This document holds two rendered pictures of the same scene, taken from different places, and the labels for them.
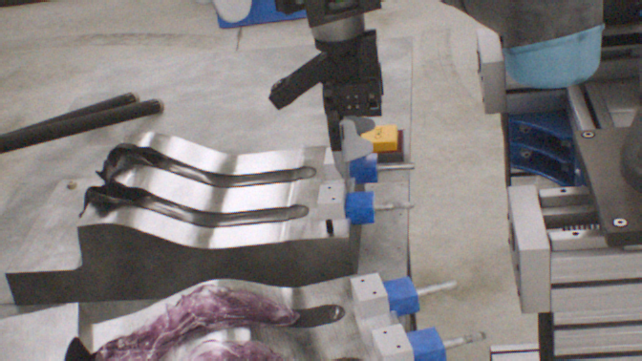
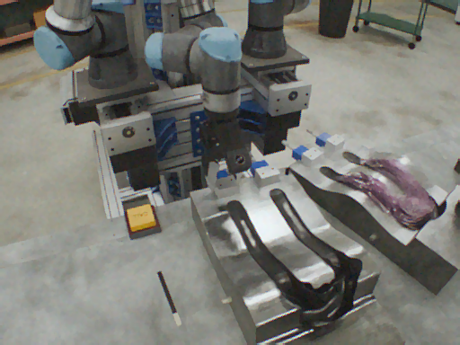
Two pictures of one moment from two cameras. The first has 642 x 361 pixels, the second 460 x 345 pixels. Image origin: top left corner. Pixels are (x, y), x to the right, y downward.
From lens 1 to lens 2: 166 cm
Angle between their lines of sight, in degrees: 90
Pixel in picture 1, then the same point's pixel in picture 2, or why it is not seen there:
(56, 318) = (429, 238)
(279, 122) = (100, 305)
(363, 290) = (316, 154)
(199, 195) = (286, 249)
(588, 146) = (260, 64)
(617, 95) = (157, 95)
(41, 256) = (379, 331)
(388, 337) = (335, 140)
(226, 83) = not seen: outside the picture
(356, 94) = not seen: hidden behind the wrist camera
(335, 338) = (338, 163)
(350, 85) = not seen: hidden behind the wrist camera
